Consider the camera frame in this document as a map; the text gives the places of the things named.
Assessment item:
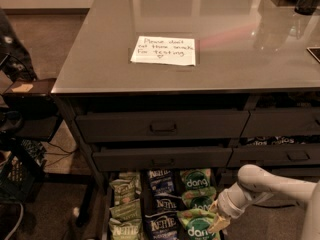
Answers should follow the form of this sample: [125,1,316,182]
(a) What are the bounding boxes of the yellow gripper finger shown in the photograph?
[209,200,218,213]
[207,214,230,233]

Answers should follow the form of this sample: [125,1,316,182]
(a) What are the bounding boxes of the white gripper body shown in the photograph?
[217,183,263,219]

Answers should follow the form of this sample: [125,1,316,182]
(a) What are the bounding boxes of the green dang chip bag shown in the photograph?
[180,168,211,190]
[182,187,217,211]
[177,208,221,240]

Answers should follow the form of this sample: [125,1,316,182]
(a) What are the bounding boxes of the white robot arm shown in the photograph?
[208,164,320,240]

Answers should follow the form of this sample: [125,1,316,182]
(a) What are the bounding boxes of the bottom right drawer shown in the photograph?
[218,167,320,185]

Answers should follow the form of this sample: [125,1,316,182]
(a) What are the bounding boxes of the open bottom left drawer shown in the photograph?
[103,168,226,240]

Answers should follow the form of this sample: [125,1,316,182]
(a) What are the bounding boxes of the middle blue kettle chip bag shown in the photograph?
[154,193,182,212]

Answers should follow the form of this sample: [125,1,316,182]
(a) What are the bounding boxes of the blue kettle chip bag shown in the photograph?
[145,211,178,240]
[154,193,182,212]
[147,170,175,195]

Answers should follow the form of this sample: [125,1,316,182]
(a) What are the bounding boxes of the middle right drawer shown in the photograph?
[228,144,320,167]

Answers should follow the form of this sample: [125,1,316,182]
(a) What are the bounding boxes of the front blue kettle chip bag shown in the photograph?
[145,211,178,240]

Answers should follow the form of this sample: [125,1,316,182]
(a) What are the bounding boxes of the back blue kettle chip bag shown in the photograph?
[147,170,175,195]

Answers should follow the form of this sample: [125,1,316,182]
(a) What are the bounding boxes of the middle left drawer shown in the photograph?
[92,146,232,171]

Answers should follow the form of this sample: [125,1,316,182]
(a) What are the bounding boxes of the black snack bags in drawer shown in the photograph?
[240,135,320,146]

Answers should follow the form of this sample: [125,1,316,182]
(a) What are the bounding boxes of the green kettle chip bag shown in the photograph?
[109,219,142,240]
[110,179,136,206]
[119,171,142,195]
[110,199,141,221]

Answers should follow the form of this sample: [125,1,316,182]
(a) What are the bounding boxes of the back green kettle chip bag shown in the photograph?
[119,171,142,195]

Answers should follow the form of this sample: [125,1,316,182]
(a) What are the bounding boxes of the front green kettle chip bag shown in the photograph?
[109,219,142,240]

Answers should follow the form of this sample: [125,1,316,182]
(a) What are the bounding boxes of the top left drawer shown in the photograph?
[76,110,249,143]

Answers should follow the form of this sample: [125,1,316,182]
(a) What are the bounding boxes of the top right drawer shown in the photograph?
[242,108,320,137]

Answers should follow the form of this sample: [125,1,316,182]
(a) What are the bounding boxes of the dark tablet on counter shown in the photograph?
[307,47,320,63]

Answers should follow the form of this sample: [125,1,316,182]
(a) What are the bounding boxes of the dark cabinet with glass top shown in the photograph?
[53,0,320,184]

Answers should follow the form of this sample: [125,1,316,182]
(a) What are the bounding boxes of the white handwritten paper note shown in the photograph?
[130,36,196,66]

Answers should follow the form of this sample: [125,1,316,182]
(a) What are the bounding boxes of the black plastic crate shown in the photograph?
[0,140,46,202]

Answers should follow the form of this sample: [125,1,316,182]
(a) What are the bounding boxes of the dark side table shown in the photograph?
[2,78,62,142]

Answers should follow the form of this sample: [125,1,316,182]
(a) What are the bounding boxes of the black mesh cup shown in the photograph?
[295,0,320,15]

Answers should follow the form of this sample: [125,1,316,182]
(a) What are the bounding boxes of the person in dark clothing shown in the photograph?
[0,8,37,82]

